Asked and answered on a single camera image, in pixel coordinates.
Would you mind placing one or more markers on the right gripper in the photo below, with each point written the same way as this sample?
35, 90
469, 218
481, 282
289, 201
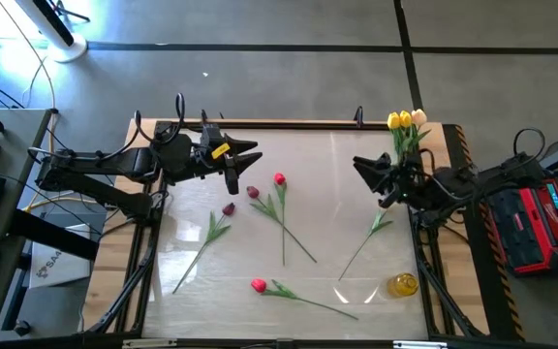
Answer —
405, 184

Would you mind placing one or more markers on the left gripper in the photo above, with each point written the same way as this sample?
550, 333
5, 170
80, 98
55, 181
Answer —
211, 162

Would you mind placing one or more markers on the dark red artificial tulip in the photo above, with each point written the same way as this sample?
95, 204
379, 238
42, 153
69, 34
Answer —
252, 192
228, 209

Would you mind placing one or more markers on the yellow artificial tulip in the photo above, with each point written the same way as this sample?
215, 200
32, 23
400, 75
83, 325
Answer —
405, 118
393, 120

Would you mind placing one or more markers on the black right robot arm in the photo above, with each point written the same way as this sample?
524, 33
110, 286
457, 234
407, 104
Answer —
502, 179

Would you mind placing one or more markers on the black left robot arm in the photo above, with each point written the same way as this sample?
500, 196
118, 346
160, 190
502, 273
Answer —
114, 162

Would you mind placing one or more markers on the amber glass vase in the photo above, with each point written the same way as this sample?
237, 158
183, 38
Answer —
402, 285

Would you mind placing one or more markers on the black table clamp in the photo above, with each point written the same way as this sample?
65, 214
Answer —
204, 117
359, 116

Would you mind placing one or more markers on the white glossy table mat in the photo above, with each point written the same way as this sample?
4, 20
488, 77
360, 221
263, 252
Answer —
332, 218

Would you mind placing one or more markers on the red black power station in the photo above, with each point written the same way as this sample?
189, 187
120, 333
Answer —
533, 228

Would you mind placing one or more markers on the silver aluminium bar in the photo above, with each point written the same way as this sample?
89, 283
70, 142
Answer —
148, 343
419, 345

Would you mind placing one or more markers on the black hazard striped mat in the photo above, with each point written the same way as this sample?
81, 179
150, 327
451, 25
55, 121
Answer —
494, 310

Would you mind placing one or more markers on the wooden table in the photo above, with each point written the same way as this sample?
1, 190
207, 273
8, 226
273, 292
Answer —
109, 291

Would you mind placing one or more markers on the white round-base floor stand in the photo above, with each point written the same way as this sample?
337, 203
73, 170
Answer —
73, 51

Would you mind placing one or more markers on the black diagonal bar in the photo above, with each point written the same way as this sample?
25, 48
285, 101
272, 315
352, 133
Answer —
56, 235

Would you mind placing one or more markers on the white printed box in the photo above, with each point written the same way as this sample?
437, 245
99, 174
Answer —
61, 266

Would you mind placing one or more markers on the grey desk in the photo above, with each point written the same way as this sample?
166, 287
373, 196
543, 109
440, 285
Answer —
17, 145

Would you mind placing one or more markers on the black caster wheel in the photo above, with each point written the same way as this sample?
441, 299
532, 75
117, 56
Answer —
22, 328

